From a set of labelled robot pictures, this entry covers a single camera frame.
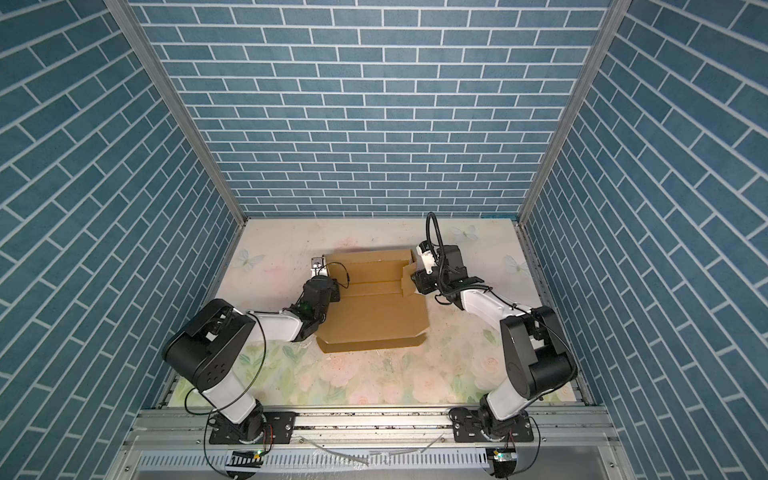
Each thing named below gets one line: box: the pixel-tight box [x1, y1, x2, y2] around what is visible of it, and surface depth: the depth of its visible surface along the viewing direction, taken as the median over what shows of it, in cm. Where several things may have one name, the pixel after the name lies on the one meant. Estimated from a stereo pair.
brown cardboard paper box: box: [315, 250, 429, 352], surface depth 93 cm
